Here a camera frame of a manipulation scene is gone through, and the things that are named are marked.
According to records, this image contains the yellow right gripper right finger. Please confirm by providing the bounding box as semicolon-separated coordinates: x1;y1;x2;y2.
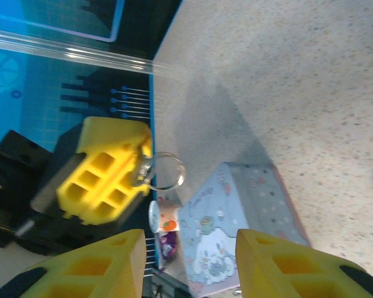
235;228;373;298

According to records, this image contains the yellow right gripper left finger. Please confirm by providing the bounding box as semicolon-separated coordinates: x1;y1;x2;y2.
0;228;147;298

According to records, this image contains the purple patterned small packet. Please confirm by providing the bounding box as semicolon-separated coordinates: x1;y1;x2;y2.
155;231;180;273

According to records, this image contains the aluminium frame post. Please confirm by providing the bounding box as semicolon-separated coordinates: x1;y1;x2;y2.
0;27;187;78

